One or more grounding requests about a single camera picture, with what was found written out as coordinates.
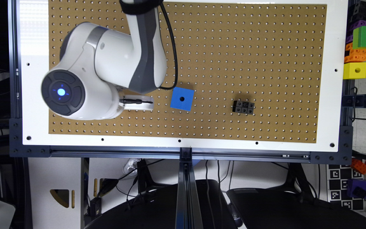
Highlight black brick block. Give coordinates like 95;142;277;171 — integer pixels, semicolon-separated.
232;101;255;115

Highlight purple block lower right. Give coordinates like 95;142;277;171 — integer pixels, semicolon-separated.
347;179;366;199

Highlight yellow cube block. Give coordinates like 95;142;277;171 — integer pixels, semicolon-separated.
343;62;366;80

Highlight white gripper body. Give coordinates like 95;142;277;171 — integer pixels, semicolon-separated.
119;95;154;111

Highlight black chair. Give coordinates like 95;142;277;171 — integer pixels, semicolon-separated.
227;188;366;229
86;179;236;229

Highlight orange block lower right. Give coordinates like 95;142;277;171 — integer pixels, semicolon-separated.
350;158;366;174

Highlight orange brick blocks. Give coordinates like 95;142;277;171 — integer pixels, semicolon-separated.
344;43;366;64

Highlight black chair left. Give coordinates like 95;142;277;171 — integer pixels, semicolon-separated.
86;179;236;229

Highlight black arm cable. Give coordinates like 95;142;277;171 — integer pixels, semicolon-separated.
158;3;179;91

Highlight aluminium frame rail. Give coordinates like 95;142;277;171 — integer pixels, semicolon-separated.
10;118;353;165

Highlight purple brick block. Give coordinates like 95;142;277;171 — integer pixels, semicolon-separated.
346;20;366;44

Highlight black chair right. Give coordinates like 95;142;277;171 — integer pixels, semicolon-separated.
227;188;366;229

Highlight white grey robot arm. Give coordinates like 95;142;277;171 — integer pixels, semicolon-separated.
41;1;166;120

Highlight fiducial marker board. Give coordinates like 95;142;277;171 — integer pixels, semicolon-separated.
327;165;365;211

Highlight blue cube block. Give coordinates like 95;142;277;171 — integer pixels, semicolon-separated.
170;87;194;111

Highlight vertical aluminium post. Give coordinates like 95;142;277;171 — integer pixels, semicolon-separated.
175;148;203;229

